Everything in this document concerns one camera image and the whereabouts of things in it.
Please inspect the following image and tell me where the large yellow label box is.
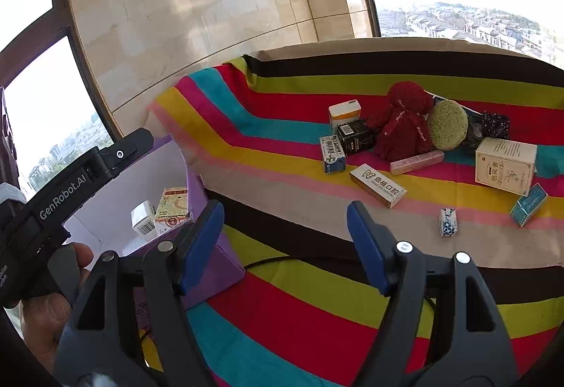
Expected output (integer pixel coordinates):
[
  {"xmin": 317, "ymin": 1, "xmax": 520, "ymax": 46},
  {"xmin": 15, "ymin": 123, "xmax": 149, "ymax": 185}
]
[{"xmin": 155, "ymin": 186, "xmax": 192, "ymax": 235}]

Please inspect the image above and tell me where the person's left hand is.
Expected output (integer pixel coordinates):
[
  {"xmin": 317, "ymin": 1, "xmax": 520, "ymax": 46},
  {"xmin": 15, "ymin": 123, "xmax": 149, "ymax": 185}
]
[{"xmin": 18, "ymin": 241, "xmax": 95, "ymax": 375}]

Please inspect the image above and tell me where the blue white patterned box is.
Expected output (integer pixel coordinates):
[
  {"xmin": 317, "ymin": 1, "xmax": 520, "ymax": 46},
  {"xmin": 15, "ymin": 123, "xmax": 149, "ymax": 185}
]
[{"xmin": 439, "ymin": 208, "xmax": 458, "ymax": 237}]

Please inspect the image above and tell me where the red white medicine box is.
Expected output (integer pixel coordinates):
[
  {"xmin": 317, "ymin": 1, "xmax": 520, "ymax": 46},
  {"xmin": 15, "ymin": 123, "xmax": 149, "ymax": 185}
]
[{"xmin": 130, "ymin": 201, "xmax": 157, "ymax": 241}]

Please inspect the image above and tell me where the purple cardboard box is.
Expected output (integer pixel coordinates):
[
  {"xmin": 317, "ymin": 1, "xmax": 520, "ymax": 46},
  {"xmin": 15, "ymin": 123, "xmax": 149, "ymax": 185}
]
[{"xmin": 61, "ymin": 134, "xmax": 247, "ymax": 331}]

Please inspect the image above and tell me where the white orange-logo long box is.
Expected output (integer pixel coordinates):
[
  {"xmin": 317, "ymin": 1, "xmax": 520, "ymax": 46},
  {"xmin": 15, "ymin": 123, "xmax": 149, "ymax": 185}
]
[{"xmin": 350, "ymin": 164, "xmax": 407, "ymax": 209}]

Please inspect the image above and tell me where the teal small box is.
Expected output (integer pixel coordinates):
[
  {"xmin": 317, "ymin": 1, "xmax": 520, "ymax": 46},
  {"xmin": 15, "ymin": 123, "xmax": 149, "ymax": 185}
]
[{"xmin": 509, "ymin": 183, "xmax": 548, "ymax": 228}]

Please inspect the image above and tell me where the pink slim box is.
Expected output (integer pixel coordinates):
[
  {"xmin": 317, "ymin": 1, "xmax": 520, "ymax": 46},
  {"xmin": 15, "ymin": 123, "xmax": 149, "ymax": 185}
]
[{"xmin": 390, "ymin": 149, "xmax": 445, "ymax": 175}]

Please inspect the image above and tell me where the colourful striped tablecloth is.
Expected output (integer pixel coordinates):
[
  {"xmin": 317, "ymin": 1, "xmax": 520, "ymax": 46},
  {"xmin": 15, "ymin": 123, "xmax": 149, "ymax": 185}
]
[{"xmin": 146, "ymin": 51, "xmax": 563, "ymax": 386}]

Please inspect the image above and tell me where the large cream carton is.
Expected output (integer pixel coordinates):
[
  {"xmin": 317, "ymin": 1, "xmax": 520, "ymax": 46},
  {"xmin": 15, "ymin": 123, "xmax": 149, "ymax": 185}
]
[{"xmin": 475, "ymin": 138, "xmax": 538, "ymax": 196}]

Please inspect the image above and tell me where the white blue tall box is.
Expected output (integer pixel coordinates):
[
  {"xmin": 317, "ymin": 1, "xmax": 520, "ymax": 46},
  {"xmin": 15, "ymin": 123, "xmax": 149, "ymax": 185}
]
[{"xmin": 319, "ymin": 135, "xmax": 346, "ymax": 174}]

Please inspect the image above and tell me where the red crochet plush toy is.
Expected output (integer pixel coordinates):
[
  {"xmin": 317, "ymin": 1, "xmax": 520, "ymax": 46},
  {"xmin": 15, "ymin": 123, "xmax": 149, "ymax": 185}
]
[{"xmin": 367, "ymin": 81, "xmax": 434, "ymax": 162}]

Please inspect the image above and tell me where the green round sponge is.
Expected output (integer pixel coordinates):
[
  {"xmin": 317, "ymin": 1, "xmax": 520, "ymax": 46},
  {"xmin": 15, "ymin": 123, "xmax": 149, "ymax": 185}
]
[{"xmin": 427, "ymin": 100, "xmax": 468, "ymax": 151}]

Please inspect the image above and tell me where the black small box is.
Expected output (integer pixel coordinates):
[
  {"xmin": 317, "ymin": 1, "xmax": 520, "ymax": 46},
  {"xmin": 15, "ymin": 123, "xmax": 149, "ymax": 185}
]
[{"xmin": 337, "ymin": 119, "xmax": 376, "ymax": 156}]

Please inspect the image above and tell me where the black beaded scrunchie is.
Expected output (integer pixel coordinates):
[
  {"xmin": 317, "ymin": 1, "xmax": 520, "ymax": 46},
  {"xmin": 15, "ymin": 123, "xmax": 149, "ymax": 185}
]
[{"xmin": 462, "ymin": 112, "xmax": 510, "ymax": 150}]

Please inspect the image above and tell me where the orange white medicine box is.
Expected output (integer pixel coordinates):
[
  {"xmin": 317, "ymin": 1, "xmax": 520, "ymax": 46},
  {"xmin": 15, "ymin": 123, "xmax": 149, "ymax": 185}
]
[{"xmin": 328, "ymin": 100, "xmax": 361, "ymax": 134}]

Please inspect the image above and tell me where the black cable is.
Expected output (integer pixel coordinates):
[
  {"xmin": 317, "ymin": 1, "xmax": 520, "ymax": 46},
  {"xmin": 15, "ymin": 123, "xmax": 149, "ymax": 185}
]
[{"xmin": 139, "ymin": 254, "xmax": 301, "ymax": 343}]

